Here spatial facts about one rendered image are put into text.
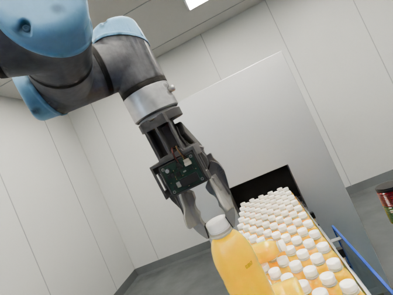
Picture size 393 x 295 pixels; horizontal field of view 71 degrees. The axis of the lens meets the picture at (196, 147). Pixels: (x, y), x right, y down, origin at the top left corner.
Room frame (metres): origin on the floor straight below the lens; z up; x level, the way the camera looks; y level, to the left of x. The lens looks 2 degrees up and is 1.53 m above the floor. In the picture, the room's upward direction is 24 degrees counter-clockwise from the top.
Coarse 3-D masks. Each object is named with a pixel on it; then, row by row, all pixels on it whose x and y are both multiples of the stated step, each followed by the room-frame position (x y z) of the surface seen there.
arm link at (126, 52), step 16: (96, 32) 0.38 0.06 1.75; (112, 32) 0.38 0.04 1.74; (128, 32) 0.38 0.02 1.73; (96, 48) 0.37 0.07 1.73; (112, 48) 0.38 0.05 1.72; (128, 48) 0.38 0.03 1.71; (144, 48) 0.40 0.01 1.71; (112, 64) 0.37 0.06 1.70; (128, 64) 0.38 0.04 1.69; (144, 64) 0.39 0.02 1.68; (112, 80) 0.38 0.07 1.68; (128, 80) 0.39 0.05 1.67; (144, 80) 0.39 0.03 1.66; (160, 80) 0.40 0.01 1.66; (128, 96) 0.43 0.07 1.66
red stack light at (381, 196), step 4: (376, 192) 0.75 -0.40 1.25; (392, 192) 0.71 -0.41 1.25; (380, 196) 0.74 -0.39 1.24; (384, 196) 0.72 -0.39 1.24; (388, 196) 0.72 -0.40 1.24; (392, 196) 0.71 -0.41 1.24; (380, 200) 0.75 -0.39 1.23; (384, 200) 0.73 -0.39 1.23; (388, 200) 0.72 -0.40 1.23; (392, 200) 0.71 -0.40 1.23; (384, 204) 0.73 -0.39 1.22; (388, 204) 0.72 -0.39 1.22; (392, 204) 0.72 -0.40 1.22
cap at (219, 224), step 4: (220, 216) 0.47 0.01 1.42; (224, 216) 0.46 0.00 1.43; (212, 220) 0.47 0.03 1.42; (216, 220) 0.46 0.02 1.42; (220, 220) 0.45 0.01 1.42; (224, 220) 0.45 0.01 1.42; (208, 224) 0.46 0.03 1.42; (212, 224) 0.45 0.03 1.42; (216, 224) 0.44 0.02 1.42; (220, 224) 0.45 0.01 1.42; (224, 224) 0.45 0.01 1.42; (228, 224) 0.46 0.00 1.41; (208, 228) 0.45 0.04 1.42; (212, 228) 0.45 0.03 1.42; (216, 228) 0.45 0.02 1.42; (220, 228) 0.44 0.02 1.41; (224, 228) 0.45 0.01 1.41; (212, 232) 0.45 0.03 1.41; (216, 232) 0.45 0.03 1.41; (220, 232) 0.45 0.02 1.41
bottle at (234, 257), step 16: (224, 240) 0.44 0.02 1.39; (240, 240) 0.45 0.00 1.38; (224, 256) 0.44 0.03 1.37; (240, 256) 0.43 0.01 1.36; (256, 256) 0.46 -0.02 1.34; (224, 272) 0.44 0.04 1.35; (240, 272) 0.43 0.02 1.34; (256, 272) 0.44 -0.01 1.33; (240, 288) 0.44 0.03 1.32; (256, 288) 0.44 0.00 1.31; (272, 288) 0.46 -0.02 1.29
